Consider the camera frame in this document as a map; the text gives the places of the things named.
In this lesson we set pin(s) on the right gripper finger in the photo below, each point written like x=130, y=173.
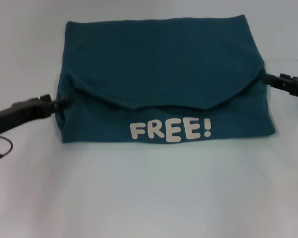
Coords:
x=272, y=80

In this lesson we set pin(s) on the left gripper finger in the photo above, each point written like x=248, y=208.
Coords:
x=62, y=103

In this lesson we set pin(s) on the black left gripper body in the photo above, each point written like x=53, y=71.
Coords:
x=17, y=114

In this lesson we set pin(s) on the teal blue shirt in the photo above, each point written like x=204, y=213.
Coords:
x=164, y=74

